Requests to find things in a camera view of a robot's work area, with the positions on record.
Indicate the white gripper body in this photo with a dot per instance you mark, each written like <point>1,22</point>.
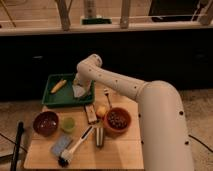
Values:
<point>81,86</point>

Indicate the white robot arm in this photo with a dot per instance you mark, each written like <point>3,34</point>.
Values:
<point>163,127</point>

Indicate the green plastic tray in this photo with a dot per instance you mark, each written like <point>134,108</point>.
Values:
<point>64,97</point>

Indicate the yellow pepper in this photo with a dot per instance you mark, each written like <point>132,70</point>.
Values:
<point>101,111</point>

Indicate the brown wooden block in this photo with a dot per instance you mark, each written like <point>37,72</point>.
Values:
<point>91,115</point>

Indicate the small green cup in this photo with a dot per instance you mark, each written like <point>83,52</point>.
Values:
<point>68,124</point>

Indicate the silver metal cup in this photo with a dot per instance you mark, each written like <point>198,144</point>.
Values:
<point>99,136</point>

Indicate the dark red bowl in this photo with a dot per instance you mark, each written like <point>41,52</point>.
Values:
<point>46,123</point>

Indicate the orange bowl with grapes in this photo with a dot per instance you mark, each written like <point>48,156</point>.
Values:
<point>117,121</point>

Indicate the blue sponge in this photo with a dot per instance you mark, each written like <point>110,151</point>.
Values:
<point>60,145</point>

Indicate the green base block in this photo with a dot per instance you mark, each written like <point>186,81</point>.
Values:
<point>92,21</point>

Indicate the black pole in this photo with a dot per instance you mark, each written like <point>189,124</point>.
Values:
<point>15,156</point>

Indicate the white handled dish brush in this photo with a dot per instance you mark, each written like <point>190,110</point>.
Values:
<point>66,156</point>

